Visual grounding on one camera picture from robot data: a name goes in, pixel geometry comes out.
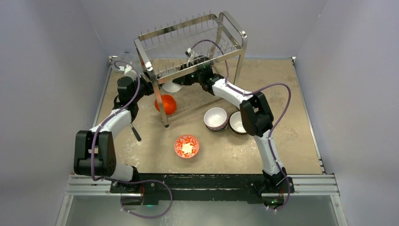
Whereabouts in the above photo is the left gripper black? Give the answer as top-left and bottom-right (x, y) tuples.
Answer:
(131, 70), (166, 103)

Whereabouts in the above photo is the stainless steel dish rack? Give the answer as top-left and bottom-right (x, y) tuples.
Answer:
(134, 11), (248, 127)

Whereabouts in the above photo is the orange white floral bowl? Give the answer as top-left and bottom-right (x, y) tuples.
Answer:
(174, 135), (200, 159)

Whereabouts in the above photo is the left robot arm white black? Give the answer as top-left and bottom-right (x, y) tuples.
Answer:
(73, 73), (154, 193)

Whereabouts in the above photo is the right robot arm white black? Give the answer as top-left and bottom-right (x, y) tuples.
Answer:
(173, 56), (287, 192)

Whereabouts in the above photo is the white bowl red patterned outside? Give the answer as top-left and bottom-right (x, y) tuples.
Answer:
(203, 107), (228, 131)

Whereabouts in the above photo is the black hammer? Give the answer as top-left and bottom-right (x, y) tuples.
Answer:
(130, 123), (142, 142)

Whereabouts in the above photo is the white bowl brown outside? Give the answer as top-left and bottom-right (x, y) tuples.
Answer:
(228, 111), (247, 135)

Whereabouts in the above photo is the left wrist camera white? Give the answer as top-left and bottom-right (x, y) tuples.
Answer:
(123, 65), (137, 81)

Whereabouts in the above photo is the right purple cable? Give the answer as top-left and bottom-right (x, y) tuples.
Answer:
(190, 39), (292, 213)

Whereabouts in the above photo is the purple cable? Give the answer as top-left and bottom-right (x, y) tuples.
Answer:
(90, 60), (174, 219)
(190, 39), (292, 213)

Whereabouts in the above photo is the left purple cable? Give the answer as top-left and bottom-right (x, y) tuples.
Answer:
(90, 60), (174, 219)

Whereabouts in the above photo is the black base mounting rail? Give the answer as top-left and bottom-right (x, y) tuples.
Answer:
(64, 173), (340, 207)

